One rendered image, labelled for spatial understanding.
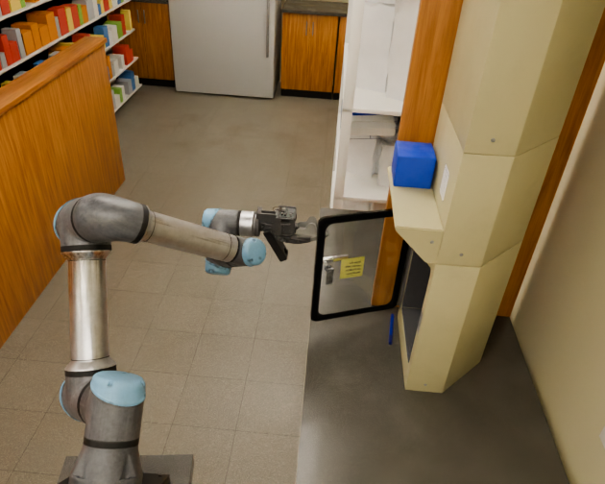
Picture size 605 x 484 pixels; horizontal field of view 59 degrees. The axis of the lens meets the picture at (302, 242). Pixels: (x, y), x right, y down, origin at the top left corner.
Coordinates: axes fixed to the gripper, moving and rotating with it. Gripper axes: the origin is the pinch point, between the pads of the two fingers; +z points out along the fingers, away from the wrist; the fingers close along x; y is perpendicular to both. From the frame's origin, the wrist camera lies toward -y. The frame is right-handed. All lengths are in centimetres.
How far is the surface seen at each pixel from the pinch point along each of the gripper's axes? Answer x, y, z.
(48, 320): 84, -131, -152
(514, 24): -23, 67, 32
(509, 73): -23, 58, 33
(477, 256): -23.2, 13.4, 37.7
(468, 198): -23.2, 29.2, 31.7
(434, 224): -20.6, 20.0, 26.2
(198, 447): 13, -131, -48
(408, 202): -11.0, 20.0, 20.9
